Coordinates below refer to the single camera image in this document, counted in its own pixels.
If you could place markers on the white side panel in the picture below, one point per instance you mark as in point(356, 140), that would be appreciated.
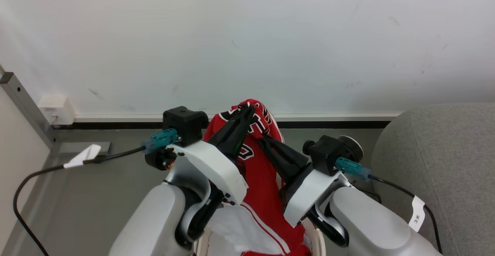
point(19, 159)

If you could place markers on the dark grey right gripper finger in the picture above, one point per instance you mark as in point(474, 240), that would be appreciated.
point(288, 151)
point(276, 161)

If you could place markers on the red basketball jersey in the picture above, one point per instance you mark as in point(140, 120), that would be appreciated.
point(261, 182)

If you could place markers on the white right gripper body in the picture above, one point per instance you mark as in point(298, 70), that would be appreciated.
point(309, 194)

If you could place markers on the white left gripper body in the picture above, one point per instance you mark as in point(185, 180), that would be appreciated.
point(216, 167)

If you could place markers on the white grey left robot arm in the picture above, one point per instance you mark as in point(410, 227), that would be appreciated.
point(154, 221)

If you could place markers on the grey fabric sofa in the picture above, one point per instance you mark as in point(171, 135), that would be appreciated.
point(444, 163)

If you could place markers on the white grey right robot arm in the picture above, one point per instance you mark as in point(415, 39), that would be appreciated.
point(375, 225)

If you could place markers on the white garment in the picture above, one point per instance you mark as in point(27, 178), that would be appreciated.
point(239, 232)

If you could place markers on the white laundry basket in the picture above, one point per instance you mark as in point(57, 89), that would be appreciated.
point(318, 240)

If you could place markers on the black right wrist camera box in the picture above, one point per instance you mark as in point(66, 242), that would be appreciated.
point(328, 151)

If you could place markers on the white wall socket box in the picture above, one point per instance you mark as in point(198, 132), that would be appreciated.
point(57, 110)

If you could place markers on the grey metal frame post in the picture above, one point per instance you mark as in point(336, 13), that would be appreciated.
point(27, 105)

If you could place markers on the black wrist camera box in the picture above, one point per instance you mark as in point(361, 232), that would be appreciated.
point(328, 151)
point(185, 125)

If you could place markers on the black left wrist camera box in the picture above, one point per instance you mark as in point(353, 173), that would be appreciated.
point(185, 125)

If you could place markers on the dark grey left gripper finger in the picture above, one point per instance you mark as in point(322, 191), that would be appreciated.
point(240, 142)
point(226, 132)

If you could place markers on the black and white baseboard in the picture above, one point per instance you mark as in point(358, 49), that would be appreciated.
point(127, 121)

